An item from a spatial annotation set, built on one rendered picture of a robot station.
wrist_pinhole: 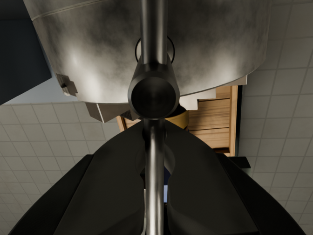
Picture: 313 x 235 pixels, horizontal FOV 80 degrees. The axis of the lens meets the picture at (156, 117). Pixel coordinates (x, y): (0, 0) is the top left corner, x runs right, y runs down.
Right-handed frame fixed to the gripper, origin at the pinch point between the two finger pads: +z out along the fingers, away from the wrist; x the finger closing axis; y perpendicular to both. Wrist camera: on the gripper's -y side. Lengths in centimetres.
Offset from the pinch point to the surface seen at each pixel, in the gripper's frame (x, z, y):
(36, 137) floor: -116, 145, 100
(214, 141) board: 20, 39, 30
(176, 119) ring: 4.0, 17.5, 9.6
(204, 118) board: 15.8, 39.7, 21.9
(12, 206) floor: -188, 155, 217
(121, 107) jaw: -4.5, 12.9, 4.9
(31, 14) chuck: -12.5, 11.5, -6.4
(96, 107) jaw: -7.3, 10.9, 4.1
